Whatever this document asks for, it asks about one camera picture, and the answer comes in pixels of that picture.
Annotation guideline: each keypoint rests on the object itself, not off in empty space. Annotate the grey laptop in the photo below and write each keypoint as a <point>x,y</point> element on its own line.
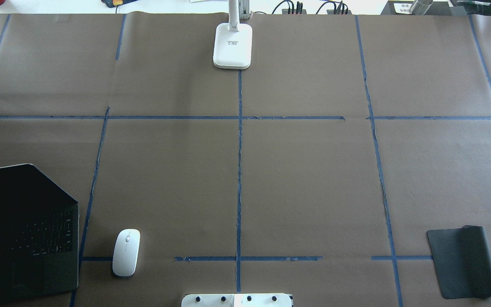
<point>39,223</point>

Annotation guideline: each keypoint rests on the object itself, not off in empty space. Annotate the white desk lamp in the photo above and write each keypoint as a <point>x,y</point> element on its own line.
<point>234,40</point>

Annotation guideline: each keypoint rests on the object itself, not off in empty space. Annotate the metal cup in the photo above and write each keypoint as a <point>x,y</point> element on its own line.
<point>420,7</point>

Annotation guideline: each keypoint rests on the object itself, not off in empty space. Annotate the black mouse pad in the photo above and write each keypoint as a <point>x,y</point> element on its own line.
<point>462,260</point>

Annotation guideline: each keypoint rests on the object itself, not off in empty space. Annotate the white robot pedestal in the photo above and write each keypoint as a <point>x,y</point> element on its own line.
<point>238,300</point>

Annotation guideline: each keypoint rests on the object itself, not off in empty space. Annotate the white computer mouse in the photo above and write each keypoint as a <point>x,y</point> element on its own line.
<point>126,251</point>

